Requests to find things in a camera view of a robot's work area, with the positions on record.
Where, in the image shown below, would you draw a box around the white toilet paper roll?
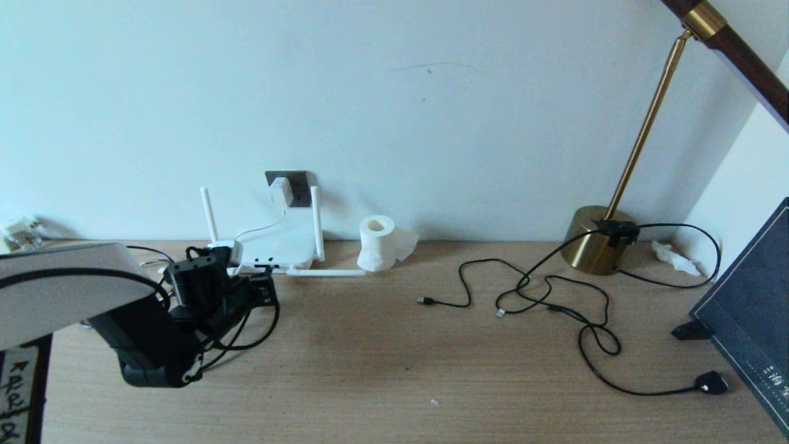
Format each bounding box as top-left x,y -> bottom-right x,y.
356,215 -> 420,273

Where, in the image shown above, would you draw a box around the brass desk lamp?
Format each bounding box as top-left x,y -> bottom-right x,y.
562,0 -> 789,276

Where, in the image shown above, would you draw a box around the crumpled white tissue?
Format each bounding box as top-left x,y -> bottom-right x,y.
652,241 -> 702,277

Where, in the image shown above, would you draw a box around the white router with antennas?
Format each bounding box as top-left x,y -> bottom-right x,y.
200,185 -> 366,277

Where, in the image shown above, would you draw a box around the thin black usb cable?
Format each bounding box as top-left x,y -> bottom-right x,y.
418,258 -> 622,357

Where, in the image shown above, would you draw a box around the white power adapter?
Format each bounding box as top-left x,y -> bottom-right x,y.
269,178 -> 293,208

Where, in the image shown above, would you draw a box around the black braided left wrist cable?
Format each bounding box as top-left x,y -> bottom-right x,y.
185,245 -> 281,372

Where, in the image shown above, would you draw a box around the grey wall socket plate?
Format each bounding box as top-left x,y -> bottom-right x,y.
265,171 -> 311,208

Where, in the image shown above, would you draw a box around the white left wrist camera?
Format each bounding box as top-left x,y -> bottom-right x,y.
206,240 -> 243,267

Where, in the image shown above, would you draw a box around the black cables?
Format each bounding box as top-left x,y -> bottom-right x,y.
495,222 -> 729,397

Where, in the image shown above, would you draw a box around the clear plastic wrapper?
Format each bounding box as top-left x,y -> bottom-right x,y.
0,216 -> 47,252

